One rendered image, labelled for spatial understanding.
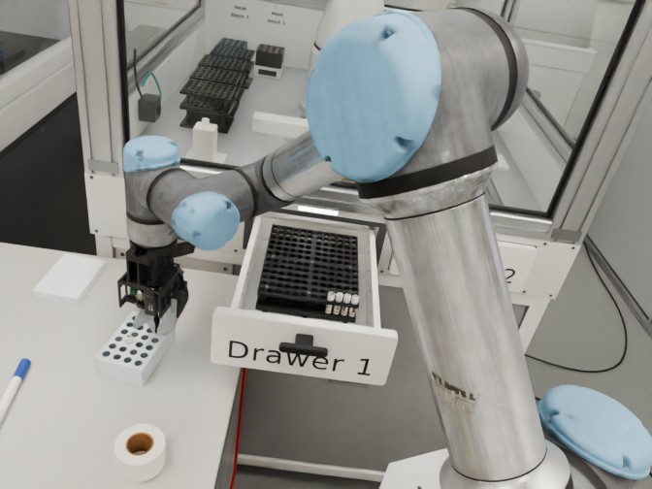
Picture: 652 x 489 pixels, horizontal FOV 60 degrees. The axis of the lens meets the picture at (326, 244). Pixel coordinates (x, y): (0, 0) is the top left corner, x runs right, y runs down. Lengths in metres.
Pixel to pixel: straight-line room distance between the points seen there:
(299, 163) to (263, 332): 0.30
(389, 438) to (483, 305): 1.21
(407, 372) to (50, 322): 0.82
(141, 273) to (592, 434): 0.63
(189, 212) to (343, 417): 0.97
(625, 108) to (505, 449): 0.78
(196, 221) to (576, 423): 0.48
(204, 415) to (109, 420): 0.14
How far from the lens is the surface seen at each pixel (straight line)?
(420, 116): 0.40
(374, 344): 0.90
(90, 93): 1.15
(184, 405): 0.98
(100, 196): 1.24
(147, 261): 0.86
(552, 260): 1.28
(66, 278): 1.22
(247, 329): 0.90
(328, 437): 1.65
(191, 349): 1.07
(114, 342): 1.03
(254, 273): 1.12
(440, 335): 0.47
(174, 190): 0.76
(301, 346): 0.87
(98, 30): 1.10
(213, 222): 0.73
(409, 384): 1.49
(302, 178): 0.73
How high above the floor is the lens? 1.51
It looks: 33 degrees down
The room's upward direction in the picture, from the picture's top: 10 degrees clockwise
